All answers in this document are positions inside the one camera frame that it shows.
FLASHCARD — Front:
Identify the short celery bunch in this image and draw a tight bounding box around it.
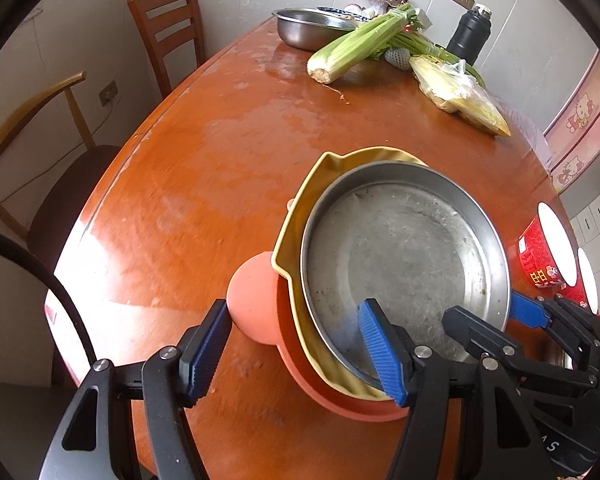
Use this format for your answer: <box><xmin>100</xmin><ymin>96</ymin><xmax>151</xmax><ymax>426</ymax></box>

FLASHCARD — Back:
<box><xmin>390</xmin><ymin>30</ymin><xmax>486</xmax><ymax>86</ymax></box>

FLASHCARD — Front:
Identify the red paper bowl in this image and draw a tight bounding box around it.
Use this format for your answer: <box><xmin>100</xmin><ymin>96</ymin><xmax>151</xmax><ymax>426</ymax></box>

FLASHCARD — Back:
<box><xmin>560</xmin><ymin>247</ymin><xmax>600</xmax><ymax>326</ymax></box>
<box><xmin>518</xmin><ymin>201</ymin><xmax>578</xmax><ymax>288</ymax></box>

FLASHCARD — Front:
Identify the black cable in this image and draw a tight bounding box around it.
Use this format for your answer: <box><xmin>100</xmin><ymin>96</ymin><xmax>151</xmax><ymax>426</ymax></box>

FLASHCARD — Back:
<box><xmin>0</xmin><ymin>225</ymin><xmax>93</xmax><ymax>366</ymax></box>

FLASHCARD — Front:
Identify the steel basin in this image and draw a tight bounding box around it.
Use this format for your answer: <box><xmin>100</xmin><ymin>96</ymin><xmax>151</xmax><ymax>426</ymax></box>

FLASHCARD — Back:
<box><xmin>271</xmin><ymin>7</ymin><xmax>363</xmax><ymax>52</ymax></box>

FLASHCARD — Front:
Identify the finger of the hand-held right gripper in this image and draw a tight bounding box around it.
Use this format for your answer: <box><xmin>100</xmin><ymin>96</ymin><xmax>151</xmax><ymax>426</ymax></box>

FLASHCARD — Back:
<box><xmin>509</xmin><ymin>291</ymin><xmax>600</xmax><ymax>376</ymax></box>
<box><xmin>441</xmin><ymin>306</ymin><xmax>600</xmax><ymax>401</ymax></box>

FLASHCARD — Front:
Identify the fruit in white foam net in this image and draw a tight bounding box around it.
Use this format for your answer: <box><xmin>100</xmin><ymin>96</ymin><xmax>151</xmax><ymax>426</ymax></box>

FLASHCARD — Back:
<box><xmin>384</xmin><ymin>47</ymin><xmax>413</xmax><ymax>68</ymax></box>

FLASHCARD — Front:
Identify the shallow steel plate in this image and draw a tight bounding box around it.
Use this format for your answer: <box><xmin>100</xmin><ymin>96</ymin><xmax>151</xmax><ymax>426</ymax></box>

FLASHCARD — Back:
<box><xmin>300</xmin><ymin>162</ymin><xmax>512</xmax><ymax>393</ymax></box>

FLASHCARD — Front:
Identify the pink cartoon wardrobe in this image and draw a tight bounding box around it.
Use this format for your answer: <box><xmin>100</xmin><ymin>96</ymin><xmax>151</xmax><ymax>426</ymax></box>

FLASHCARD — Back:
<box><xmin>542</xmin><ymin>50</ymin><xmax>600</xmax><ymax>196</ymax></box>

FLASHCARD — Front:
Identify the curved-back wooden chair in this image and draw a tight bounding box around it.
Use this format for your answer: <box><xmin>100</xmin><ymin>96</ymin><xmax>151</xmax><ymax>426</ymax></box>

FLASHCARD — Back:
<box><xmin>0</xmin><ymin>71</ymin><xmax>123</xmax><ymax>261</ymax></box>

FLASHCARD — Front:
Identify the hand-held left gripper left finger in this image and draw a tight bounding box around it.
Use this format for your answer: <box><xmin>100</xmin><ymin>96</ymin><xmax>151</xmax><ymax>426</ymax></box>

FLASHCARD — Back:
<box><xmin>39</xmin><ymin>299</ymin><xmax>233</xmax><ymax>480</ymax></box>

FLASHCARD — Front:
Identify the blue patterned plate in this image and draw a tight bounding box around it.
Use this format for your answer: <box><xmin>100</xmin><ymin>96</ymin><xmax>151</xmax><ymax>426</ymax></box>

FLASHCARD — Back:
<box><xmin>316</xmin><ymin>6</ymin><xmax>363</xmax><ymax>22</ymax></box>

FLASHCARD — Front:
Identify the long celery bunch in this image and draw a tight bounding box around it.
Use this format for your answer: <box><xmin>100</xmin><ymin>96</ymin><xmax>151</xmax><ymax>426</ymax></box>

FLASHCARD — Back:
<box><xmin>306</xmin><ymin>4</ymin><xmax>416</xmax><ymax>84</ymax></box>

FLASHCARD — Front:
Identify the black thermos flask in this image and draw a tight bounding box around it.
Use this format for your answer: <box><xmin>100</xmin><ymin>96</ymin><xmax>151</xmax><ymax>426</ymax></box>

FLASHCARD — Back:
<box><xmin>446</xmin><ymin>4</ymin><xmax>492</xmax><ymax>66</ymax></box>

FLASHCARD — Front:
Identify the white cabinet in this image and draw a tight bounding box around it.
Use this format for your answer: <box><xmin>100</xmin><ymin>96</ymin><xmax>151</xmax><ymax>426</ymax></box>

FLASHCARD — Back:
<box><xmin>570</xmin><ymin>160</ymin><xmax>600</xmax><ymax>256</ymax></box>

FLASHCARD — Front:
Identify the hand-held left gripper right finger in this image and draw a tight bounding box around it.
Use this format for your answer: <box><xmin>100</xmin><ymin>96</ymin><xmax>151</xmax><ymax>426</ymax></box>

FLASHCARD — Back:
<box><xmin>357</xmin><ymin>298</ymin><xmax>556</xmax><ymax>480</ymax></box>

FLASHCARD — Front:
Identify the yellow scalloped plate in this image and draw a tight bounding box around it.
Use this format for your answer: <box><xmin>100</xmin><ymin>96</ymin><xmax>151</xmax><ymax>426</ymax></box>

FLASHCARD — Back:
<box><xmin>271</xmin><ymin>146</ymin><xmax>431</xmax><ymax>402</ymax></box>

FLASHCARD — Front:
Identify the plastic bag of yellow noodles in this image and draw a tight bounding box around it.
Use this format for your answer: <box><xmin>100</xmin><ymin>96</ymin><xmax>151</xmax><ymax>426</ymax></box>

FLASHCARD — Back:
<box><xmin>409</xmin><ymin>55</ymin><xmax>512</xmax><ymax>137</ymax></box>

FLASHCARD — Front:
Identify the orange plastic plate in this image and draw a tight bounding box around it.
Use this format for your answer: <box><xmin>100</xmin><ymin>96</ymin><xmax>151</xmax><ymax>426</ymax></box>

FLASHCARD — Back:
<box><xmin>227</xmin><ymin>199</ymin><xmax>411</xmax><ymax>423</ymax></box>

